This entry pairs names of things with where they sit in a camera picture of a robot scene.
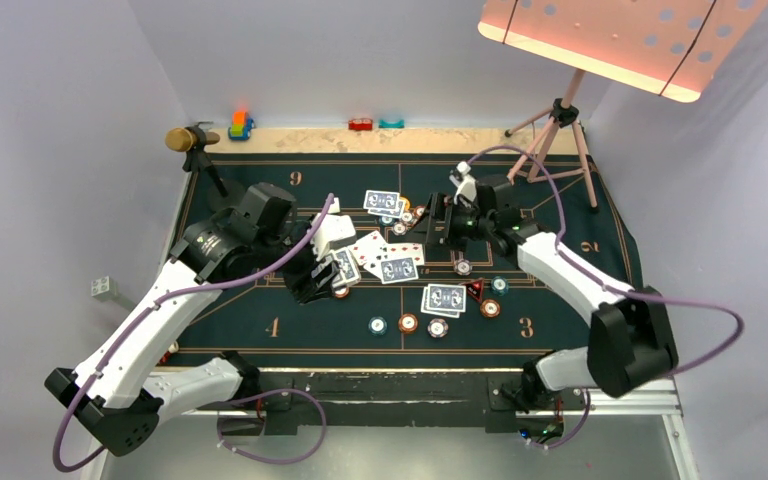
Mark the blue white card deck box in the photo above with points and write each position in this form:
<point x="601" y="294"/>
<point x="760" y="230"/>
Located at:
<point x="347" y="271"/>

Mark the grey lego brick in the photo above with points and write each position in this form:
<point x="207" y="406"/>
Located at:
<point x="104" y="289"/>

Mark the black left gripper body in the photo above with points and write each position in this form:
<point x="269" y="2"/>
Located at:
<point x="298" y="269"/>

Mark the teal toy block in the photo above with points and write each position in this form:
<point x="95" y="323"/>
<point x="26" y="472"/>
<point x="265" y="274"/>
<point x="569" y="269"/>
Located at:
<point x="391" y="123"/>

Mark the four of diamonds card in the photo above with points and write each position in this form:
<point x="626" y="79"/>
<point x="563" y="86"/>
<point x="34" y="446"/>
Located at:
<point x="367" y="247"/>

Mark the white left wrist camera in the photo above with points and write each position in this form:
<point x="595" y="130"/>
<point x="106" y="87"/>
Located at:
<point x="335" y="232"/>

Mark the dark green poker mat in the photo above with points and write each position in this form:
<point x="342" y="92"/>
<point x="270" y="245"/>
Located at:
<point x="270" y="329"/>

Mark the green blue chip stack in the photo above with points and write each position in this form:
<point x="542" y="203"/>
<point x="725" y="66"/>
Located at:
<point x="378" y="326"/>

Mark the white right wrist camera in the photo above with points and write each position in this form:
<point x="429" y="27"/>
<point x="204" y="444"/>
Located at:
<point x="465" y="184"/>

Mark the blue back playing card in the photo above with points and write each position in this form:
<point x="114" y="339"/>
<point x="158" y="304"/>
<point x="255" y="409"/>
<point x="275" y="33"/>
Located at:
<point x="394" y="212"/>

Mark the red black all-in triangle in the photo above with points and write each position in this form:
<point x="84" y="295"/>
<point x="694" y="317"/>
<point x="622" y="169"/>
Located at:
<point x="475" y="289"/>

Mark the gold microphone on stand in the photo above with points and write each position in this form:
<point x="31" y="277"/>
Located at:
<point x="192" y="141"/>

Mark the pink music stand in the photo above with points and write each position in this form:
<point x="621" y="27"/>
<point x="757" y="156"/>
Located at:
<point x="671" y="49"/>

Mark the orange green toy block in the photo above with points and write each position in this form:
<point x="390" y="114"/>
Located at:
<point x="241" y="126"/>

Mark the red toy block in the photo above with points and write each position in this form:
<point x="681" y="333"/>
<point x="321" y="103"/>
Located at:
<point x="361" y="124"/>

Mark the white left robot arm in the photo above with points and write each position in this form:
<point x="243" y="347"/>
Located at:
<point x="113" y="393"/>

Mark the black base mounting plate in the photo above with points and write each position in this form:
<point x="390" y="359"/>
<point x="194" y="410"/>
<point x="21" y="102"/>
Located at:
<point x="489" y="400"/>

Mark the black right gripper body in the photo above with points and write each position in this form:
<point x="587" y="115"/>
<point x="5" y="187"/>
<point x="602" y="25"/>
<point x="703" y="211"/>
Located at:
<point x="461" y="222"/>

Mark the pink blue chip stack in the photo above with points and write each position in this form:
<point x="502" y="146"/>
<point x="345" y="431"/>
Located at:
<point x="437" y="328"/>

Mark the seven of spades card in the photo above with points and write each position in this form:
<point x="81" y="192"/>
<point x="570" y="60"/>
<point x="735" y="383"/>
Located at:
<point x="373" y="266"/>

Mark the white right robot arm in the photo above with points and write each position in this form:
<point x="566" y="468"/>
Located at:
<point x="630" y="339"/>

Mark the pink blue chips pile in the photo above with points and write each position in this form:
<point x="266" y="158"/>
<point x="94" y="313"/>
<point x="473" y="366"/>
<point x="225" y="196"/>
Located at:
<point x="399" y="228"/>
<point x="463" y="267"/>

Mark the face-down card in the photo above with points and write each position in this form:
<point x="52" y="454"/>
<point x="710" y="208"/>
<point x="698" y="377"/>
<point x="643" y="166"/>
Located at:
<point x="398" y="270"/>

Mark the red diamonds face-up card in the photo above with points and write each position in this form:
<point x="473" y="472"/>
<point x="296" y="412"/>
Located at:
<point x="414" y="251"/>

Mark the orange red chip stack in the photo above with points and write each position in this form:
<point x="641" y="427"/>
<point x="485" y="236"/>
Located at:
<point x="408" y="323"/>

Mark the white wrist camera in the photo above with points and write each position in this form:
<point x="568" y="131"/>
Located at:
<point x="465" y="184"/>
<point x="335" y="232"/>

